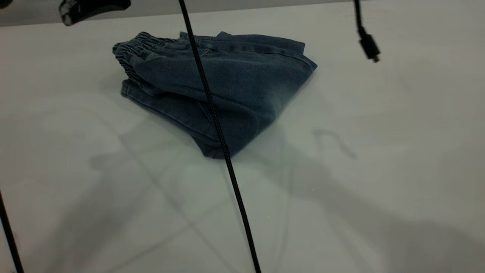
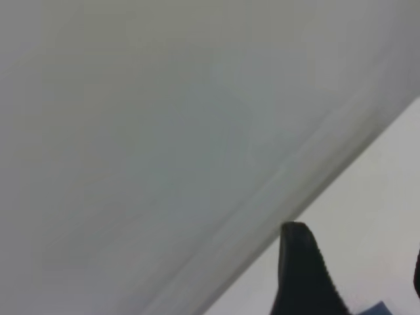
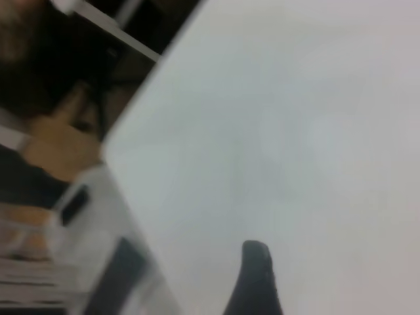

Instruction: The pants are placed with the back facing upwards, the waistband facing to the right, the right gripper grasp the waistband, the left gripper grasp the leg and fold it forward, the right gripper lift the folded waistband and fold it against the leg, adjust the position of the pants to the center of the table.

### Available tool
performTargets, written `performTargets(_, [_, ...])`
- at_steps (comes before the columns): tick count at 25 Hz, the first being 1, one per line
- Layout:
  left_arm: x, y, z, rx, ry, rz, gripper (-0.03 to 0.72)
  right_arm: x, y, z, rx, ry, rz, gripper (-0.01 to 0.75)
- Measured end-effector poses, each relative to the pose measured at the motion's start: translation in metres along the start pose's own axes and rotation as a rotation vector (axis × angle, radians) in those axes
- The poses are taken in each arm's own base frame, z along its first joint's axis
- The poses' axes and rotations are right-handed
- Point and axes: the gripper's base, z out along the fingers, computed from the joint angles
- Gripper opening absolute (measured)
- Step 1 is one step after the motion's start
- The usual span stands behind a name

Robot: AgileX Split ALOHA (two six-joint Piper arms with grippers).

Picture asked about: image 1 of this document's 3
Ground blue denim shorts with print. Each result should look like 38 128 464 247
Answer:
112 31 318 160

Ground long black braided cable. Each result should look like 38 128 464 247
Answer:
177 0 263 273

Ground black cable with plug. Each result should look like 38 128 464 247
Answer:
353 0 381 63

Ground thin black cable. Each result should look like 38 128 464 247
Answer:
0 189 25 273

